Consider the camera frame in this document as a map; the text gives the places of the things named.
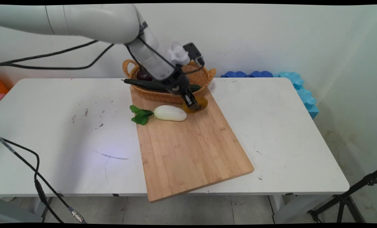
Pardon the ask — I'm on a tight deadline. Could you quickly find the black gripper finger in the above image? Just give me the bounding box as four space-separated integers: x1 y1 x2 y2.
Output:
188 89 203 110
182 92 200 111

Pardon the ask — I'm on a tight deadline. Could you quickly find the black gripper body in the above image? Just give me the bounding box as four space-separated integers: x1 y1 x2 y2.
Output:
164 69 191 96

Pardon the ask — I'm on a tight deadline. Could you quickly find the brown potato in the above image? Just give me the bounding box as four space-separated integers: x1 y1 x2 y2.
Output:
182 95 208 114

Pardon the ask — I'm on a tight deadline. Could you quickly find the white radish with green leaves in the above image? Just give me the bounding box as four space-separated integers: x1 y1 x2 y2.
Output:
129 104 188 126

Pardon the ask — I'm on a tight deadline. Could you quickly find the dark purple eggplant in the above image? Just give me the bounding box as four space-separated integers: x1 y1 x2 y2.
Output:
135 68 154 82

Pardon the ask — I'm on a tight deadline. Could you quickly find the dark green cucumber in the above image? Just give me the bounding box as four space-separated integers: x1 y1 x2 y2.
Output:
121 78 202 93

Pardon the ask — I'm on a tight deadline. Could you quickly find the wooden cutting board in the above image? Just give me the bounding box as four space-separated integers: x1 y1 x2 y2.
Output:
129 85 255 203

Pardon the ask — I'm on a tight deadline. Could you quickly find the light blue foam block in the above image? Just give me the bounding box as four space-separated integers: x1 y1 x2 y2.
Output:
272 71 319 120

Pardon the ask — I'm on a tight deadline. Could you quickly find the white table leg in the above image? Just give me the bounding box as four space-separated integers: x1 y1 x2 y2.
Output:
0 196 55 224
269 193 323 224

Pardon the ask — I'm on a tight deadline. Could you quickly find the orange object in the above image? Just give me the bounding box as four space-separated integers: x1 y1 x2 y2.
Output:
0 77 10 95

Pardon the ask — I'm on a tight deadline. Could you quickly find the black tripod stand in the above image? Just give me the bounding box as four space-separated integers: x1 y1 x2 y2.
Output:
307 168 377 224

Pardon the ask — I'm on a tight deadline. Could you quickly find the woven wicker basket with handles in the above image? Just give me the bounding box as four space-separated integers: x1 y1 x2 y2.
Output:
122 59 217 104

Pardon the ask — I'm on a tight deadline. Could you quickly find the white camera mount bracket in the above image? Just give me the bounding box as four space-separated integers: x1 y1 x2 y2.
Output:
168 41 191 66

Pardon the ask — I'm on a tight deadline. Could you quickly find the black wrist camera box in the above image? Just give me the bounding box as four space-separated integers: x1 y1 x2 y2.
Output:
182 42 206 67

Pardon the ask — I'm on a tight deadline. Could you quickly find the thin black cable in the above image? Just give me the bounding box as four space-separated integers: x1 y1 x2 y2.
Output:
0 40 115 71

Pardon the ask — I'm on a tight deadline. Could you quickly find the black cable with silver connector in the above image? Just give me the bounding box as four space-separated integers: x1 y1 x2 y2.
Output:
0 134 88 224

